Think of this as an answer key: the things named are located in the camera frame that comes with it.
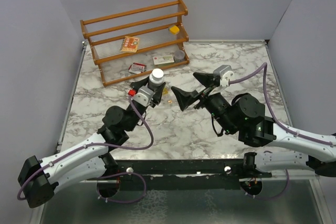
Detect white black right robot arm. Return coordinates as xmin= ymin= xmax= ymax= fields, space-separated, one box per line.
xmin=171 ymin=69 xmax=335 ymax=177

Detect yellow sticky note block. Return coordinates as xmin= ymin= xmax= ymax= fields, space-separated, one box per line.
xmin=169 ymin=25 xmax=180 ymax=35

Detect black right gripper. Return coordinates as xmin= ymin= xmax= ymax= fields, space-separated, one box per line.
xmin=172 ymin=72 xmax=237 ymax=134

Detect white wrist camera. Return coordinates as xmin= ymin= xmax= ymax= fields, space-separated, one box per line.
xmin=128 ymin=86 xmax=154 ymax=107
xmin=213 ymin=65 xmax=234 ymax=88

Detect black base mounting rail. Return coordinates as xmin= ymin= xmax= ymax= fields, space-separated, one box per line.
xmin=98 ymin=153 xmax=271 ymax=190

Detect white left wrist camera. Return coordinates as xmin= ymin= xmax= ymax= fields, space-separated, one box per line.
xmin=128 ymin=86 xmax=154 ymax=107

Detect green stapler box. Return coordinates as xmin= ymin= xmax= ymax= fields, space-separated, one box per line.
xmin=153 ymin=55 xmax=175 ymax=67

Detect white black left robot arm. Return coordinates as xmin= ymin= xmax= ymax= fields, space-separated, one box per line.
xmin=17 ymin=74 xmax=165 ymax=208

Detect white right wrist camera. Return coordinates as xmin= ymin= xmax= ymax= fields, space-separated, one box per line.
xmin=213 ymin=65 xmax=234 ymax=88

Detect white pill bottle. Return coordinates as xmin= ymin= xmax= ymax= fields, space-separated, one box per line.
xmin=148 ymin=68 xmax=164 ymax=91

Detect orange wooden shelf rack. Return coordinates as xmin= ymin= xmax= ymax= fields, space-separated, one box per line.
xmin=80 ymin=0 xmax=189 ymax=87

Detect orange spiral notebook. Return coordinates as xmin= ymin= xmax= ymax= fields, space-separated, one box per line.
xmin=120 ymin=36 xmax=140 ymax=53

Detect red white staple box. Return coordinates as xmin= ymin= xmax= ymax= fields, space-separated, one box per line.
xmin=129 ymin=62 xmax=146 ymax=74

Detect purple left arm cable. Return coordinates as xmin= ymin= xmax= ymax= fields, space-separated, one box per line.
xmin=17 ymin=98 xmax=154 ymax=204

